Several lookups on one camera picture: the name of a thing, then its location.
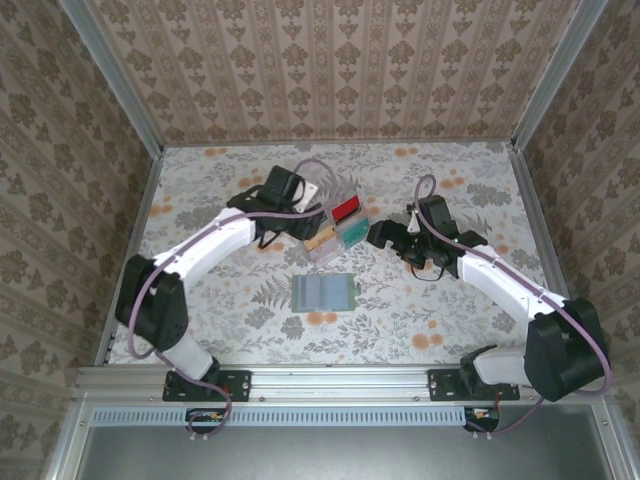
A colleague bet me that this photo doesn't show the aluminium frame bar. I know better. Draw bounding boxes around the aluminium frame bar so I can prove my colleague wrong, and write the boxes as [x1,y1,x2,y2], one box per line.
[589,394,634,480]
[42,394,96,480]

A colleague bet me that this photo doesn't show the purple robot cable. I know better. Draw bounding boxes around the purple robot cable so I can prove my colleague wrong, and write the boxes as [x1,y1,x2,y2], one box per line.
[128,157,341,442]
[413,173,614,441]

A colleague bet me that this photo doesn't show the thin aluminium rail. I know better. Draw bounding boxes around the thin aluminium rail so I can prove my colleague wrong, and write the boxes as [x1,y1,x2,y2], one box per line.
[160,140,515,150]

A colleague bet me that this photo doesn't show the teal credit card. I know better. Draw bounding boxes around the teal credit card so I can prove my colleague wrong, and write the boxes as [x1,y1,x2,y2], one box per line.
[339,218,372,249]

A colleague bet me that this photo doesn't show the aluminium side rail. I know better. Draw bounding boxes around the aluminium side rail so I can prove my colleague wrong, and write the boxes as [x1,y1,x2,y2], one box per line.
[508,147,592,365]
[94,147,166,366]

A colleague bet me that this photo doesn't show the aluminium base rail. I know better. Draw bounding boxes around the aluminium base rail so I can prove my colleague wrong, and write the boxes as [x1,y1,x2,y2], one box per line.
[74,364,609,400]

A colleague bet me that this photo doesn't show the grey metal panel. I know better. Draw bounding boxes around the grey metal panel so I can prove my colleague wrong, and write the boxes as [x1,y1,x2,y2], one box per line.
[74,424,616,480]

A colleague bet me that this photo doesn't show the clear acrylic card stand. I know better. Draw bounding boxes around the clear acrylic card stand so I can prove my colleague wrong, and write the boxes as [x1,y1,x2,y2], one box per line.
[302,174,374,266]

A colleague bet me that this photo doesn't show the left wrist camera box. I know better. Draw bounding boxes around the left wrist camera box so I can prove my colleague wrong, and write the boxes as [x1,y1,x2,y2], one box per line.
[292,180,320,215]

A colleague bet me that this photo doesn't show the aluminium corner post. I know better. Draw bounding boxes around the aluminium corner post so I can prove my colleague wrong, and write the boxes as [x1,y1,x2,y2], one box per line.
[509,0,612,151]
[57,0,166,155]

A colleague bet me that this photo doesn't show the grey slotted cable duct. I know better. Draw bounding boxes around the grey slotted cable duct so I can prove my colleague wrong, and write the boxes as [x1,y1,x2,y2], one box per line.
[92,405,501,428]

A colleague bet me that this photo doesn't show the red credit card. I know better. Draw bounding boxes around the red credit card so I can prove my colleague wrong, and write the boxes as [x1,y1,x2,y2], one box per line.
[330,195,362,224]

